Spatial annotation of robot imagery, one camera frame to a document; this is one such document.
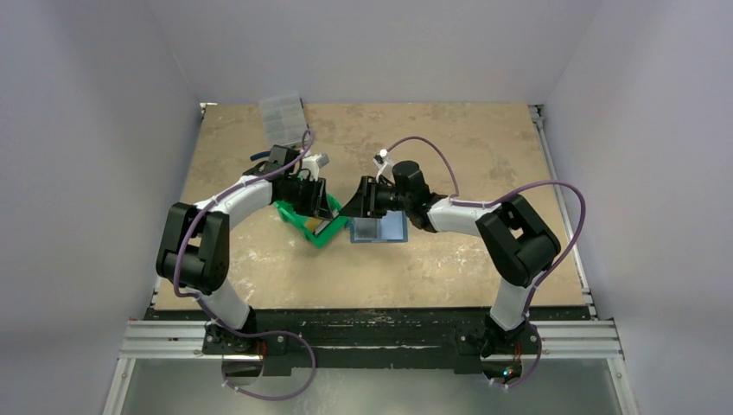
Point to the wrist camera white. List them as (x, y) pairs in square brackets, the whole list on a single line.
[(312, 163), (384, 164)]

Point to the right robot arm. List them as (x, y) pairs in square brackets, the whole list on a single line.
[(520, 244)]

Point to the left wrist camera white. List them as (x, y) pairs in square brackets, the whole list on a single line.
[(312, 163)]

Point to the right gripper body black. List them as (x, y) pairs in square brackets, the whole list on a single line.
[(370, 195)]

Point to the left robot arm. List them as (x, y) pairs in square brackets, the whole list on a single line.
[(194, 252)]

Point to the blue handled pliers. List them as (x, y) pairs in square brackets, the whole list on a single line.
[(260, 156)]

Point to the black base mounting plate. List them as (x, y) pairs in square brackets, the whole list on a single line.
[(459, 339)]

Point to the green plastic bin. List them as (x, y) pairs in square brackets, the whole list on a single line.
[(306, 225)]

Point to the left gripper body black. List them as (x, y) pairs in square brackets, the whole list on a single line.
[(302, 194)]

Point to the blue card holder wallet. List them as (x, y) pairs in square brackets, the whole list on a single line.
[(392, 228)]

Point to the clear plastic organizer box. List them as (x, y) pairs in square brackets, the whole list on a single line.
[(283, 119)]

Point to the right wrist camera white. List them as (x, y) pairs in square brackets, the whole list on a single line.
[(384, 164)]

